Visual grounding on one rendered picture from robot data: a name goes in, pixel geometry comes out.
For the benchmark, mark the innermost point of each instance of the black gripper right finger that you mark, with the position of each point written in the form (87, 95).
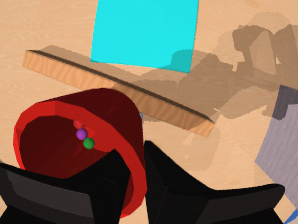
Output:
(173, 196)

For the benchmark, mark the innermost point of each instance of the green marble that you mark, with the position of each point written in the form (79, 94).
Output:
(88, 143)

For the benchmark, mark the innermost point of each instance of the purple marble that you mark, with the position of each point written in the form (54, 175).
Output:
(81, 134)

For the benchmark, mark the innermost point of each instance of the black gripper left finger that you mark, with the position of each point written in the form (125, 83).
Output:
(93, 196)

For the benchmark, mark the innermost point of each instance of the red cup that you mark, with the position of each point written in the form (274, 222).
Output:
(45, 139)

